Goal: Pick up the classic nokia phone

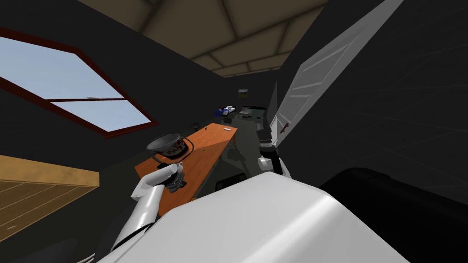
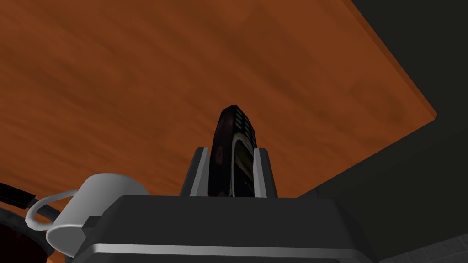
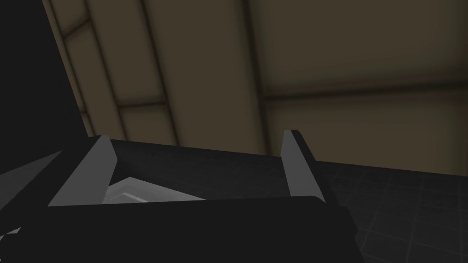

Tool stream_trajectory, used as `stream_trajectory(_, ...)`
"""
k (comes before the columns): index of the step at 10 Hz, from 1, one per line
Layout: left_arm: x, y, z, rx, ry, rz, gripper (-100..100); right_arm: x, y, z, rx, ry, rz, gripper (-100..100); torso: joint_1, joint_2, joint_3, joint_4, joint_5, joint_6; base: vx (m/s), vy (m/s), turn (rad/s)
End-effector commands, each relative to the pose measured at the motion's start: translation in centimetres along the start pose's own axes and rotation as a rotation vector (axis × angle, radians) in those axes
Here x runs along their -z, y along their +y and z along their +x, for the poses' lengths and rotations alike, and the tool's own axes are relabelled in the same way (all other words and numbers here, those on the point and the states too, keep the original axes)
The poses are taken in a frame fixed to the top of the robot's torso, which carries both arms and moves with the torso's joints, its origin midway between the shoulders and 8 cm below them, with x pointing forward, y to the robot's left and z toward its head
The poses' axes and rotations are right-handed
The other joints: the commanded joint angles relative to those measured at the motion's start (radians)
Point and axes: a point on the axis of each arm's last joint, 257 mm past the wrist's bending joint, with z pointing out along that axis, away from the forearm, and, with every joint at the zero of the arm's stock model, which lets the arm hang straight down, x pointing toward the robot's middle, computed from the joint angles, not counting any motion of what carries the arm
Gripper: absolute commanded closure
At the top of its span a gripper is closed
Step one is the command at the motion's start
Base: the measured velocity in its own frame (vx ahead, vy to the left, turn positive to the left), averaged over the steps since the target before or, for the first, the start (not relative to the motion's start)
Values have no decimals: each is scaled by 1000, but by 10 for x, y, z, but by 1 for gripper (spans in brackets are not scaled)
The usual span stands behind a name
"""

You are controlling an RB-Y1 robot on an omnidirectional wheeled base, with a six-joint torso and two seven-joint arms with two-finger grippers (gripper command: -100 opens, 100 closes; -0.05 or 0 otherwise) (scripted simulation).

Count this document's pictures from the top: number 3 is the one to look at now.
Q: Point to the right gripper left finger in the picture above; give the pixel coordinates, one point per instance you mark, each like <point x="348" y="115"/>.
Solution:
<point x="86" y="179"/>

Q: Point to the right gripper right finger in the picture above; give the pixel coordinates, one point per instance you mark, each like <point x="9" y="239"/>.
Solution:
<point x="299" y="171"/>

